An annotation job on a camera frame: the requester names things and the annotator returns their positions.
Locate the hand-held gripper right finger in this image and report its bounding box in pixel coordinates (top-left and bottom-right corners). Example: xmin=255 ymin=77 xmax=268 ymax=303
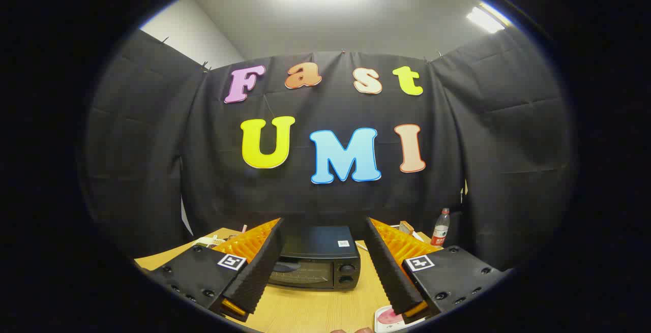
xmin=364 ymin=217 xmax=510 ymax=324

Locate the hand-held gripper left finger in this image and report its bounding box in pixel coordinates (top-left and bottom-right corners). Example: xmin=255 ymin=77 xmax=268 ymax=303
xmin=147 ymin=217 xmax=286 ymax=322

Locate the pink ham slice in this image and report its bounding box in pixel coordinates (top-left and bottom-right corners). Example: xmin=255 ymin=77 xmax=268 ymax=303
xmin=379 ymin=309 xmax=405 ymax=326

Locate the white square plate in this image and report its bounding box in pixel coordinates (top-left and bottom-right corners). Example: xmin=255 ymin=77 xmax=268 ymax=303
xmin=374 ymin=305 xmax=429 ymax=333

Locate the black toaster oven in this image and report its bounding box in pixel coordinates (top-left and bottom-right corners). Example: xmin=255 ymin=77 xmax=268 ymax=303
xmin=268 ymin=225 xmax=362 ymax=290

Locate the clear plastic water bottle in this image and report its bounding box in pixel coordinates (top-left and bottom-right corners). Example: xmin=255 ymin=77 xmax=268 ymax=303
xmin=431 ymin=208 xmax=451 ymax=246

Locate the narrow ceiling light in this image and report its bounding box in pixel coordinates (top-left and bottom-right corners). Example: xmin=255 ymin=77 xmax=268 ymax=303
xmin=467 ymin=3 xmax=510 ymax=34

